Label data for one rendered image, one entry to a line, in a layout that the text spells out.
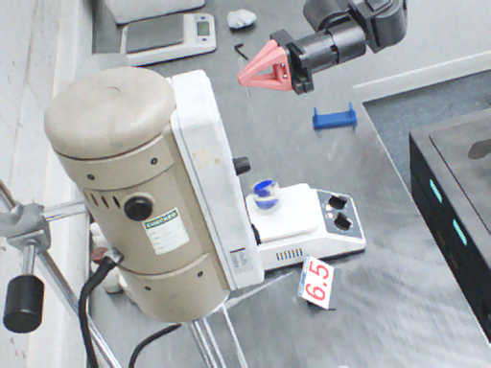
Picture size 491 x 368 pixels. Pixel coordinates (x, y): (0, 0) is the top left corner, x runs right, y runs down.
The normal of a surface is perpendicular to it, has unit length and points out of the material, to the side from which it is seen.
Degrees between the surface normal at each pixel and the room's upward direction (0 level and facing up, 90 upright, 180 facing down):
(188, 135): 90
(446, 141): 0
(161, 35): 0
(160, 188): 90
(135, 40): 0
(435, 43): 90
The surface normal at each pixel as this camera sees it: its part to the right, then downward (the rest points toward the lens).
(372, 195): -0.14, -0.70
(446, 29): 0.24, 0.66
